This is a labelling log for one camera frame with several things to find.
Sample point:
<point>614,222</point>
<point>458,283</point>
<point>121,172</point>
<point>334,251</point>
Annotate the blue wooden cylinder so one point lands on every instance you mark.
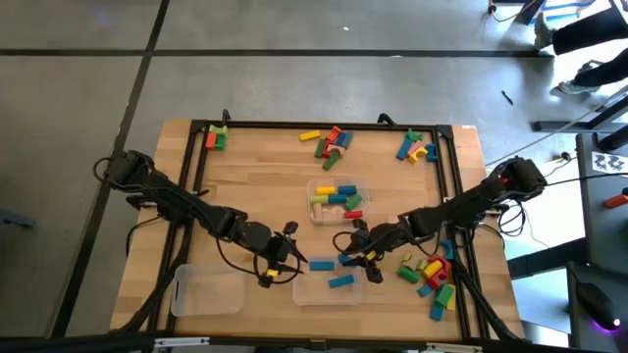
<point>347,190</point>
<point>337,199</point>

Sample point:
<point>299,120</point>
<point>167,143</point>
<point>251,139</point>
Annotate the light green small block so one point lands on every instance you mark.
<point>407,256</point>

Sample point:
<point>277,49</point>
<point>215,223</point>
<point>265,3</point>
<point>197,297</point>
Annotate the clear plastic bin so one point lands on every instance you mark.
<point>314,289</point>
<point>206,289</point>
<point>329,220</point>

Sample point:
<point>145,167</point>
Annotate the black desk leg frame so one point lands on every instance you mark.
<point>564,126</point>

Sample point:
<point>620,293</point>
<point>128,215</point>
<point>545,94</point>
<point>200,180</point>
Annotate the black aluminium table frame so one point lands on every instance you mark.
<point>294,124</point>

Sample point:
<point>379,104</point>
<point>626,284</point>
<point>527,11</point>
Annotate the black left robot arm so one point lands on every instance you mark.
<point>186,206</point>

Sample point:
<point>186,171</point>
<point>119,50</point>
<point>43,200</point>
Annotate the yellow wooden arch block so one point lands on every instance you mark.
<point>414,156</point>

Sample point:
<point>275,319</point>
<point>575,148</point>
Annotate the yellow wooden cylinder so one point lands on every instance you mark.
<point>432,269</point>
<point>326,190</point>

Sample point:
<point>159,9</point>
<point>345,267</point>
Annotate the blue and black box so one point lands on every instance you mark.
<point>532,12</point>

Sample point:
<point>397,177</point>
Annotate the yellow rectangular wooden block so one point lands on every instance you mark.
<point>310,136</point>
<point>452,301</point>

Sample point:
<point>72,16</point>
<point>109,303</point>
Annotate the printed paper sheet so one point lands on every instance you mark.
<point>608,162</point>

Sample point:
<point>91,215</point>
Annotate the dark desk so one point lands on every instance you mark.
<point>603,235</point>

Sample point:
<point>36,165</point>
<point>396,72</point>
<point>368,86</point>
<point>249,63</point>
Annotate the light green wooden block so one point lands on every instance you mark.
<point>421,265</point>

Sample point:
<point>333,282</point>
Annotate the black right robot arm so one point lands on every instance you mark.
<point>466,201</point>

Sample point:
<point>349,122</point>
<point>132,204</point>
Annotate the light green rectangular block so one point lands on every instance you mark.
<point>218,129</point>

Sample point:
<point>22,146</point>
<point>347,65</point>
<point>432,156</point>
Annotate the natural wooden cylinder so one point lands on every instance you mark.
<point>318,211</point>

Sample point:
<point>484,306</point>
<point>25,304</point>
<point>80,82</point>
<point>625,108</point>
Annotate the light green wooden cylinder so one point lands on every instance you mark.
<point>319,199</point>

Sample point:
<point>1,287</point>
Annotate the black computer mouse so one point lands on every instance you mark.
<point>596,304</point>

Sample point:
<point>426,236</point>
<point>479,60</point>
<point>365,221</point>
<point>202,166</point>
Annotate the natural wooden arch block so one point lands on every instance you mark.
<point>337,148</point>

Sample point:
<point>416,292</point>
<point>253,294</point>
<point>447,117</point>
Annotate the teal rectangular wooden block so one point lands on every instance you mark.
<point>348,139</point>

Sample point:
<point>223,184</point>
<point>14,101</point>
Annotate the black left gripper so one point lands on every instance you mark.
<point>277,250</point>

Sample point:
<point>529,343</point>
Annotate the blue rectangular wooden block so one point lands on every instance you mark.
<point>322,266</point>
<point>341,281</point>
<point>437,311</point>
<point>344,259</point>
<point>340,139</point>
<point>425,290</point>
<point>403,149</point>

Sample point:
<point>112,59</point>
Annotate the black table clamp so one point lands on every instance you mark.
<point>225,116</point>
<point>385,117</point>

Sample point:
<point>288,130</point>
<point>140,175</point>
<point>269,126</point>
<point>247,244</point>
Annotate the pink rectangular wooden block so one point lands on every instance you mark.
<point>416,145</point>

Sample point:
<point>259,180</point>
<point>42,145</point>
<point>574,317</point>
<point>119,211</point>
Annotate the person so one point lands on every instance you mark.
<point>589,32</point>

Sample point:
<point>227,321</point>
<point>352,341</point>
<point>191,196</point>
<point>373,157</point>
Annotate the red rectangular wooden block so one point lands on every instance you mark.
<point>434,283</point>
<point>211,141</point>

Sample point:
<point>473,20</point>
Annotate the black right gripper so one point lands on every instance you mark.
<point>373,240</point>

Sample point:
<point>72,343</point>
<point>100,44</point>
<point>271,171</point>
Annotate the black pen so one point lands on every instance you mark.
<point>507,97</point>

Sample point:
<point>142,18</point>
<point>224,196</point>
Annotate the orange marker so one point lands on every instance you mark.
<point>615,201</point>

